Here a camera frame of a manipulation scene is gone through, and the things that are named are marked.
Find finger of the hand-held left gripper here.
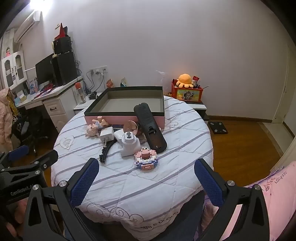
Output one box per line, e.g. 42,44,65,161
0,145,30,168
1,149,59,178

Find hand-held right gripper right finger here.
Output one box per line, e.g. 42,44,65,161
194,159,271,241

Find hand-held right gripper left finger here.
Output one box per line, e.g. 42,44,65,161
22,158,100,241

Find pink pig figurine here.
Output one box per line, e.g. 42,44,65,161
85,123,101,139

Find white charger adapter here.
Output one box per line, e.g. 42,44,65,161
100,127,115,142

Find white plug-in device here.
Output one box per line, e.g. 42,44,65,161
120,131,142,157

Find small doll figurine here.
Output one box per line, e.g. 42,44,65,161
92,115,110,128

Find pink block-built figure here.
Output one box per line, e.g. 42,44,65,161
134,147,160,171

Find pink metallic bottle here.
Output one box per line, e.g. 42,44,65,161
123,120,141,138

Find black remote control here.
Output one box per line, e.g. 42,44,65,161
134,103,167,153

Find pink box with dark rim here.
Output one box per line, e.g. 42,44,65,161
84,86,165,130

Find black office chair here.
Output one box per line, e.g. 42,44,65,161
13,113,49,156

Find pink jacket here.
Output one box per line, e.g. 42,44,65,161
0,89,15,151

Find leopard print cloth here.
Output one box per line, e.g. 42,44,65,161
9,92,22,121

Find white desk with drawers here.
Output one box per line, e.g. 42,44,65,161
13,76,84,133

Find black bathroom scale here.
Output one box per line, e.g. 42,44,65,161
208,120,228,134

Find white low side cabinet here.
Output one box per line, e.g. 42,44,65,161
73,91,105,115

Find blue and white carton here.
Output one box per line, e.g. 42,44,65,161
27,78,38,93

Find pink printed bed sheet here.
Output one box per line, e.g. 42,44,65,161
202,162,296,241

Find red papers on desk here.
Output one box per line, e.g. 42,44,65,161
34,83,56,96

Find clear bottle with orange cap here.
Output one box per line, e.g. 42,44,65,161
74,82,87,104

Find dark top low cabinet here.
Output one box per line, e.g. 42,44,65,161
185,100,210,121

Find white glass-door cabinet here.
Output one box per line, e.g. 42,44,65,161
1,50,26,90

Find black computer monitor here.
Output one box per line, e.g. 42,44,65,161
35,53,55,87

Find red printed box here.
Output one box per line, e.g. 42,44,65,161
171,79,204,103

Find black computer tower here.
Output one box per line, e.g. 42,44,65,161
52,51,78,86

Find orange octopus plush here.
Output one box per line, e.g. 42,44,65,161
176,73,194,88

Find black box on tower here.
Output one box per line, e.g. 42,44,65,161
52,36,72,55

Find cream door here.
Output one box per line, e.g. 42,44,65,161
271,44,296,124

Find white air conditioner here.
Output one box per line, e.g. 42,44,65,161
13,10,42,42

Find red triangular item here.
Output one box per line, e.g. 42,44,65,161
58,22,67,39

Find black power cable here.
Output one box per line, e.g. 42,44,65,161
86,70,96,95
97,71,105,93

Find white wall power outlet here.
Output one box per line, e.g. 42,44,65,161
89,66,108,75

